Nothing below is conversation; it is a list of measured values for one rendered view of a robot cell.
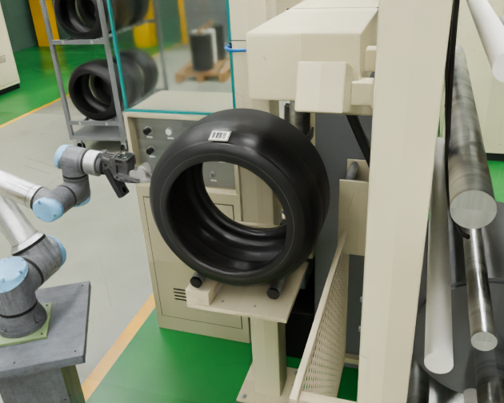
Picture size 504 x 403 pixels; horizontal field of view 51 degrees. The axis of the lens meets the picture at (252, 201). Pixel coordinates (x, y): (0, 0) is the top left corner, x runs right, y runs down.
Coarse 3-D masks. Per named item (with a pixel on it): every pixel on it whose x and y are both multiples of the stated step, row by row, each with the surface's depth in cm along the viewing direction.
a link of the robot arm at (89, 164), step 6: (90, 150) 183; (96, 150) 183; (84, 156) 181; (90, 156) 181; (96, 156) 181; (84, 162) 181; (90, 162) 180; (96, 162) 181; (84, 168) 182; (90, 168) 181; (90, 174) 184; (96, 174) 183
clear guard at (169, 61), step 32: (128, 0) 220; (160, 0) 216; (192, 0) 212; (224, 0) 208; (128, 32) 226; (160, 32) 222; (192, 32) 218; (224, 32) 213; (128, 64) 233; (160, 64) 228; (192, 64) 224; (224, 64) 220; (128, 96) 241; (160, 96) 236; (192, 96) 231; (224, 96) 226
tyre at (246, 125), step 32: (192, 128) 163; (224, 128) 155; (256, 128) 157; (288, 128) 165; (160, 160) 166; (192, 160) 158; (224, 160) 154; (256, 160) 152; (288, 160) 153; (320, 160) 169; (160, 192) 167; (192, 192) 196; (288, 192) 153; (320, 192) 162; (160, 224) 173; (192, 224) 195; (224, 224) 199; (288, 224) 157; (320, 224) 162; (192, 256) 175; (224, 256) 193; (256, 256) 194; (288, 256) 163
